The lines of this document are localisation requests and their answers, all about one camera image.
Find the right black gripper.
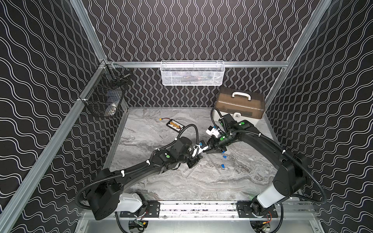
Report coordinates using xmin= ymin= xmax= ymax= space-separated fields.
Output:
xmin=204 ymin=131 xmax=236 ymax=152

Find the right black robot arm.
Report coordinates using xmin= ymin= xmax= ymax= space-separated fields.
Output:
xmin=206 ymin=113 xmax=327 ymax=214

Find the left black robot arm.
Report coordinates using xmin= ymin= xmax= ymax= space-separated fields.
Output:
xmin=74 ymin=124 xmax=201 ymax=220

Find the brown lid white toolbox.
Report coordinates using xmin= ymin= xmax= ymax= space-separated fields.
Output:
xmin=212 ymin=87 xmax=265 ymax=125

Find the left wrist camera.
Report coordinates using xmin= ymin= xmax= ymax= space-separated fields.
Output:
xmin=192 ymin=140 xmax=208 ymax=157

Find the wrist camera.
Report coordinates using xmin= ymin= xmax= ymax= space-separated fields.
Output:
xmin=192 ymin=140 xmax=208 ymax=157
xmin=206 ymin=126 xmax=221 ymax=138

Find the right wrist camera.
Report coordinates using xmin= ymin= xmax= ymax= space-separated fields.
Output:
xmin=206 ymin=126 xmax=221 ymax=138

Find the black battery pack with cable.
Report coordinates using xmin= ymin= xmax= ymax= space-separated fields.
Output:
xmin=159 ymin=117 xmax=185 ymax=133

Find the aluminium front rail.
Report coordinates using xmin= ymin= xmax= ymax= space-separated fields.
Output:
xmin=83 ymin=200 xmax=317 ymax=220

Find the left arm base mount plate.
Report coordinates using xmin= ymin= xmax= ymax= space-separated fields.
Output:
xmin=119 ymin=201 xmax=161 ymax=218

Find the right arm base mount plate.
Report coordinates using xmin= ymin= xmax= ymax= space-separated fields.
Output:
xmin=236 ymin=201 xmax=278 ymax=218

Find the white mesh wall basket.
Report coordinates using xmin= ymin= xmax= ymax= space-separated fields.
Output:
xmin=160 ymin=60 xmax=225 ymax=86

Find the black wire wall basket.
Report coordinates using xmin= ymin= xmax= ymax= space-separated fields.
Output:
xmin=83 ymin=63 xmax=133 ymax=118

